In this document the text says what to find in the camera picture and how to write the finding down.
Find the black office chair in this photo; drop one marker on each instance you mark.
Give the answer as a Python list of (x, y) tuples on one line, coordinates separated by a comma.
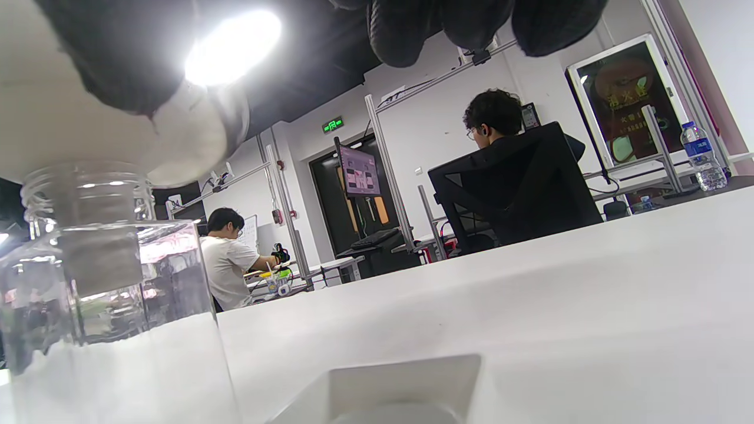
[(518, 188)]

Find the silver aluminium frame post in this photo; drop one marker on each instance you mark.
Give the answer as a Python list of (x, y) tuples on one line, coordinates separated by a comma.
[(662, 150), (389, 176), (288, 218)]

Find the clear square coffee jar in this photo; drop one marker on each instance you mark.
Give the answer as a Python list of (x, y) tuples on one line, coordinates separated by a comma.
[(177, 282)]

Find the brown side table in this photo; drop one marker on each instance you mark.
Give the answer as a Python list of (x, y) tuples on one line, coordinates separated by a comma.
[(724, 187)]

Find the clear water bottle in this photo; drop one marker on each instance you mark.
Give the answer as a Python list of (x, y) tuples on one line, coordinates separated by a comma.
[(704, 159)]

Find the dark double door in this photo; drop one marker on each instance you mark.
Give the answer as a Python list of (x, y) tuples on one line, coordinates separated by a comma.
[(327, 200)]

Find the black computer stand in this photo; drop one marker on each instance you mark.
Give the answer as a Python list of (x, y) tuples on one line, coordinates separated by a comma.
[(383, 262)]

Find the white square jar lid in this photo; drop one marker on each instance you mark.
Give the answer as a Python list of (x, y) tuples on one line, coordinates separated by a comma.
[(400, 383)]

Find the beige funnel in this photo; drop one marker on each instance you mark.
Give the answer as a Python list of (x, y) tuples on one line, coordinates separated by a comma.
[(35, 118)]

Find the black computer monitor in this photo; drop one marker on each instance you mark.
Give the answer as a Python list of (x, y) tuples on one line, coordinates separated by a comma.
[(359, 171)]

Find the white framed poster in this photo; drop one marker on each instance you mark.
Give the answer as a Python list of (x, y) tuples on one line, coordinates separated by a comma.
[(630, 100)]

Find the person's right hand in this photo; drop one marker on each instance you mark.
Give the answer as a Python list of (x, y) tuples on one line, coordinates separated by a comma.
[(129, 59)]

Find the green exit sign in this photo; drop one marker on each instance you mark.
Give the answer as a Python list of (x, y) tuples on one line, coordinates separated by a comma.
[(333, 124)]

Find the black wall tablet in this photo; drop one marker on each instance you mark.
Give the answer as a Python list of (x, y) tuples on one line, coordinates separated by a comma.
[(531, 116)]

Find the bright ceiling lamp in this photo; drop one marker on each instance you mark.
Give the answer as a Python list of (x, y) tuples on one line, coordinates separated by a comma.
[(232, 47)]

